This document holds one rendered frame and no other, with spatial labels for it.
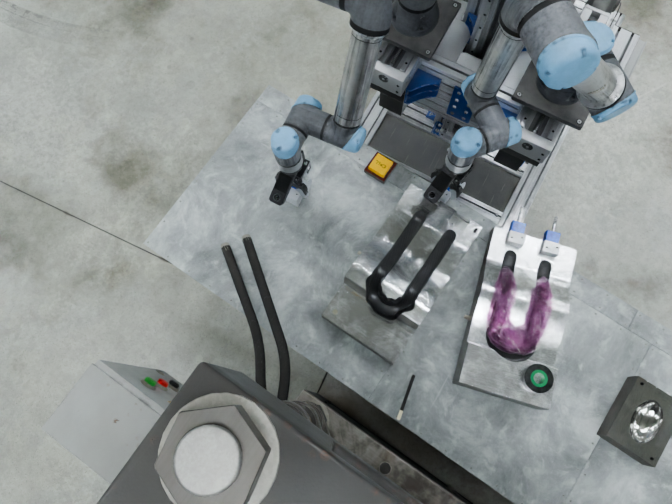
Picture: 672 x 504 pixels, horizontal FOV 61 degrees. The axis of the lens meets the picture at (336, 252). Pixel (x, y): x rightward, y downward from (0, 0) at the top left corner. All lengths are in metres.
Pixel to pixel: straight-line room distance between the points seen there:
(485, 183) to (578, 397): 1.10
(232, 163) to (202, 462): 1.53
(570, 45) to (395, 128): 1.50
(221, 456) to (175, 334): 2.20
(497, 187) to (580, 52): 1.42
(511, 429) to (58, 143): 2.48
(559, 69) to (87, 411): 1.13
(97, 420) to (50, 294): 1.81
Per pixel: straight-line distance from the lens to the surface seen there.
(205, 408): 0.54
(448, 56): 1.97
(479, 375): 1.69
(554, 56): 1.26
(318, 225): 1.85
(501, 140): 1.60
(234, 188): 1.93
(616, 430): 1.85
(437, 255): 1.76
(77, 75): 3.35
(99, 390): 1.19
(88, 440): 1.20
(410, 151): 2.61
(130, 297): 2.80
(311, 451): 0.56
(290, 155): 1.55
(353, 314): 1.72
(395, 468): 1.79
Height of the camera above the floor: 2.56
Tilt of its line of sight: 75 degrees down
